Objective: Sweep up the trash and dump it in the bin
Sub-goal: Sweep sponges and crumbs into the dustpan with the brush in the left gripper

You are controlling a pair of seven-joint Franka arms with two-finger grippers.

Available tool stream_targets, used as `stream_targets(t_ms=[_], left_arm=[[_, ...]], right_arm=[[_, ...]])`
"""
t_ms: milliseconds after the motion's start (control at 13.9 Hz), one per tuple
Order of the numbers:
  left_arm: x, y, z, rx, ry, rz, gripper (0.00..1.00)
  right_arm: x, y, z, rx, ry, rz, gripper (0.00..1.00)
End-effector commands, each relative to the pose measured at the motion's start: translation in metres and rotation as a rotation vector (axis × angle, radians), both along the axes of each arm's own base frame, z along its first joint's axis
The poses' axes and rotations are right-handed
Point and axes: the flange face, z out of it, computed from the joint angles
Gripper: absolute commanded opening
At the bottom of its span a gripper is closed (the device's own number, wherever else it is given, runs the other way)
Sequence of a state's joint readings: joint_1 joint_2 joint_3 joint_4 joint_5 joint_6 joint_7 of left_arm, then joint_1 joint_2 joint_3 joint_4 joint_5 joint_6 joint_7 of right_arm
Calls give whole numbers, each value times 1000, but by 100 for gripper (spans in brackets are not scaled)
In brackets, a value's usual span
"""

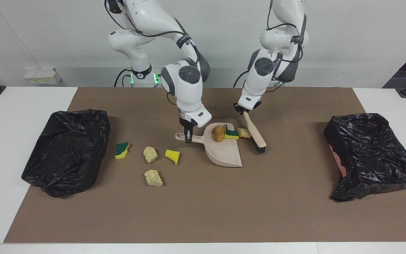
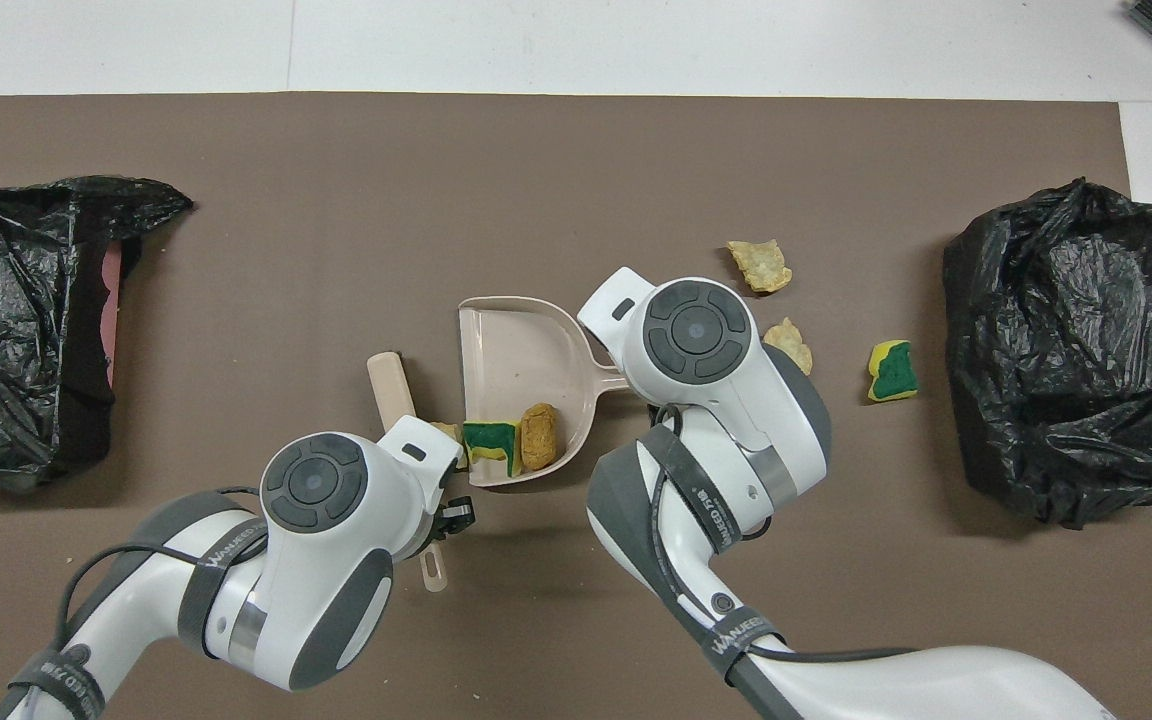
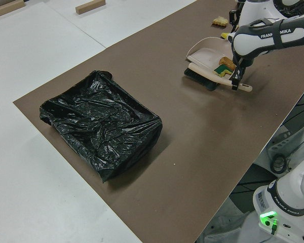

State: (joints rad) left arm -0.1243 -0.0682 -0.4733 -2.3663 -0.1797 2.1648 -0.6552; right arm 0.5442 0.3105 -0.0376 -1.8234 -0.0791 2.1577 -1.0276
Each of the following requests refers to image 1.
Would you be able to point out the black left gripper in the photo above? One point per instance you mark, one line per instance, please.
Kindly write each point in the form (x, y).
(240, 108)

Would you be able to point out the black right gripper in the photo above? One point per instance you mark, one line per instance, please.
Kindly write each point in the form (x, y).
(186, 124)

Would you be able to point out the pale beige sponge piece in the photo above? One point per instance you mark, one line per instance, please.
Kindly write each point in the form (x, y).
(244, 133)
(153, 178)
(150, 154)

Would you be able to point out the yellow sponge wedge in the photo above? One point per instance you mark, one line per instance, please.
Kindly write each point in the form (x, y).
(172, 155)

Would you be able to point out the green yellow sponge piece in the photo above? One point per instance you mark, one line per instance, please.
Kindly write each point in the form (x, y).
(232, 134)
(121, 151)

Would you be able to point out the brown sponge piece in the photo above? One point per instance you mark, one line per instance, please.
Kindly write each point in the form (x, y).
(219, 134)

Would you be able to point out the beige hand brush black bristles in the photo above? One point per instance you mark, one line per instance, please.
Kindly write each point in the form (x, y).
(256, 135)

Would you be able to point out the beige plastic dustpan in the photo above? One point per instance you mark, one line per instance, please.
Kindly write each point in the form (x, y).
(224, 155)

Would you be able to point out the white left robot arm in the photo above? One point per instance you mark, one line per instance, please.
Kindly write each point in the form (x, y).
(259, 77)

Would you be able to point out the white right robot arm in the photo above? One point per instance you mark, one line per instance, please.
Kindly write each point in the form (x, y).
(185, 91)

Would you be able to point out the black bag lined bin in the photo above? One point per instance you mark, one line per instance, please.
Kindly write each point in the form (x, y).
(65, 155)

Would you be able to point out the black bag bin pink box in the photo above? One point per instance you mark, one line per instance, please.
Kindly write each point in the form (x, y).
(375, 155)

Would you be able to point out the brown table mat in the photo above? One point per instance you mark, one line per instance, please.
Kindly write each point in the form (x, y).
(189, 225)

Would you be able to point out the white wall socket box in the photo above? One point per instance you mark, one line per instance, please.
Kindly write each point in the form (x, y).
(42, 77)

